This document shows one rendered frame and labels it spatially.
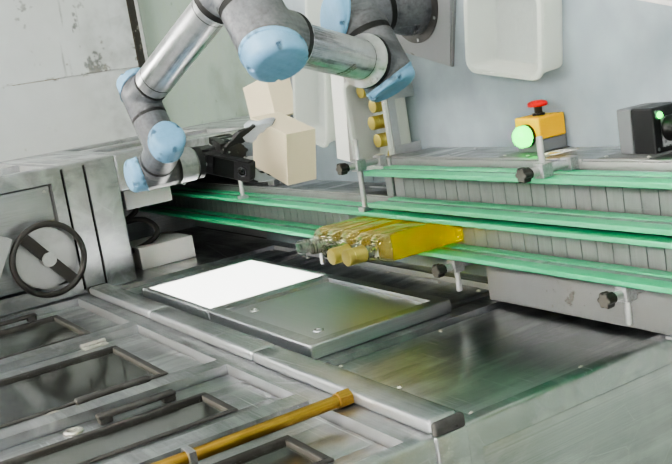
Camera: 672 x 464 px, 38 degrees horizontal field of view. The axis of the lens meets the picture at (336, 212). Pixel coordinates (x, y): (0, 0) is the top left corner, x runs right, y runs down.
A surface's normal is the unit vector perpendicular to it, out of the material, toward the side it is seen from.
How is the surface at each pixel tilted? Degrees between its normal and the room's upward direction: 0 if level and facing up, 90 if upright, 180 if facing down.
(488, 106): 0
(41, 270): 90
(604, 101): 0
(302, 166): 90
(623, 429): 90
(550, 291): 0
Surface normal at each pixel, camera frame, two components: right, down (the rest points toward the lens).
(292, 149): 0.55, 0.32
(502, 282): -0.84, 0.22
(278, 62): 0.36, 0.85
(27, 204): 0.52, 0.06
